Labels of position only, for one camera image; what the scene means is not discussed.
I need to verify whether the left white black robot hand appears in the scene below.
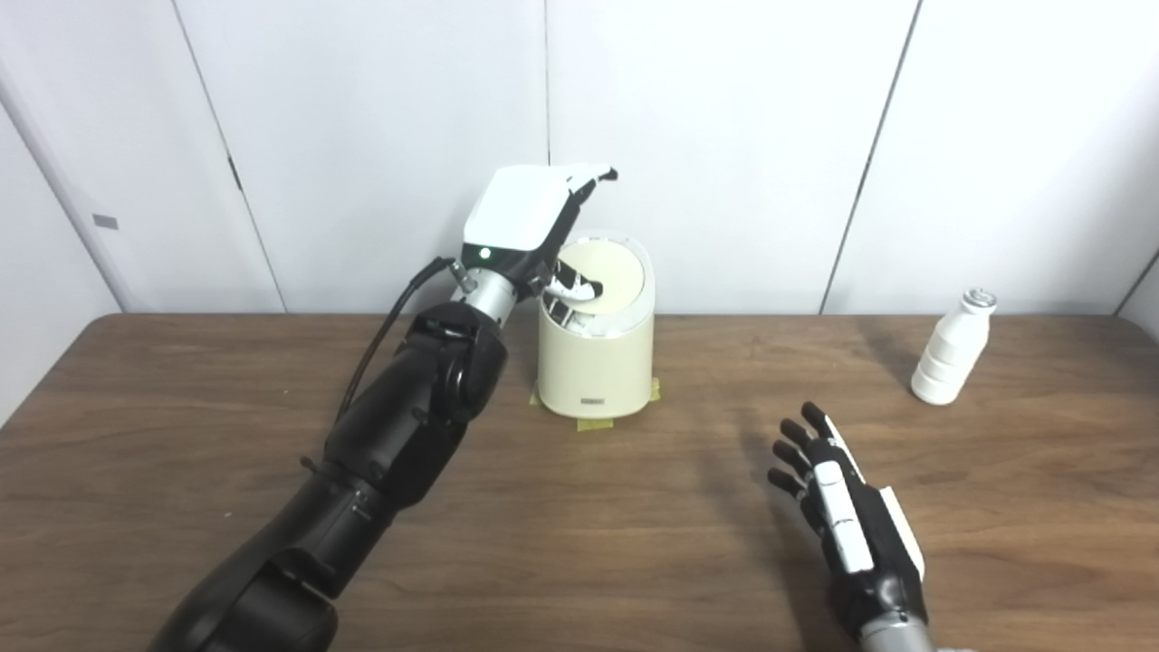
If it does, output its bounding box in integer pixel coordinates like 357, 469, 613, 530
450, 163, 620, 327

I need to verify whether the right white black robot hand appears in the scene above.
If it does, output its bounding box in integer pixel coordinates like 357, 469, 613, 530
768, 402, 929, 635

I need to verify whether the round cream bin lid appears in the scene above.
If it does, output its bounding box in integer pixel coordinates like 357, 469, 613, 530
554, 241, 646, 316

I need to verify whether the small white plastic bottle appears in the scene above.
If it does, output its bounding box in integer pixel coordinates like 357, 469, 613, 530
910, 288, 998, 406

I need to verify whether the cream-colored trash bin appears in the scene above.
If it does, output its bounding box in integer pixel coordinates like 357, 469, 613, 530
536, 234, 656, 420

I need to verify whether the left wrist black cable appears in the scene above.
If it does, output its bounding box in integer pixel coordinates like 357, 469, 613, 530
335, 257, 458, 427

